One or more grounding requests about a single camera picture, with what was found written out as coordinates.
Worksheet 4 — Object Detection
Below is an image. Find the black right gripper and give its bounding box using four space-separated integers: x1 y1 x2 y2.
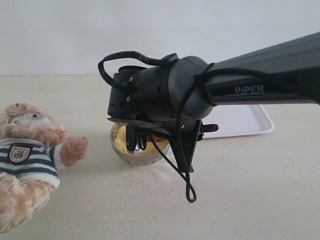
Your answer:
107 65 148 152

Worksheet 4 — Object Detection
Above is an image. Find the white plastic tray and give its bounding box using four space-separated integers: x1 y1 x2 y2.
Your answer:
202 105 274 139

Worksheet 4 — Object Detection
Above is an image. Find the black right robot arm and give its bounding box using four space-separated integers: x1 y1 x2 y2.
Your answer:
98 33 320 149

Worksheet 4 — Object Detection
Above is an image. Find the teddy bear striped sweater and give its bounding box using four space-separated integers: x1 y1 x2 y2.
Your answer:
0 101 89 226

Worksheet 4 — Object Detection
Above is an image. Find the steel bowl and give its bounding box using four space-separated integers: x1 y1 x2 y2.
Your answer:
110 132 163 166

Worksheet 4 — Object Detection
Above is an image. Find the black cable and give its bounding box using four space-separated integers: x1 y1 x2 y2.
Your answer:
97 51 298 204

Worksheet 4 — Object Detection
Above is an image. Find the dark red wooden spoon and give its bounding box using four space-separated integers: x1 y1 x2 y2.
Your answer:
146 123 219 142

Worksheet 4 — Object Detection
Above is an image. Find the yellow millet grain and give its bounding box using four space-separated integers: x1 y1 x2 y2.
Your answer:
110 124 158 157

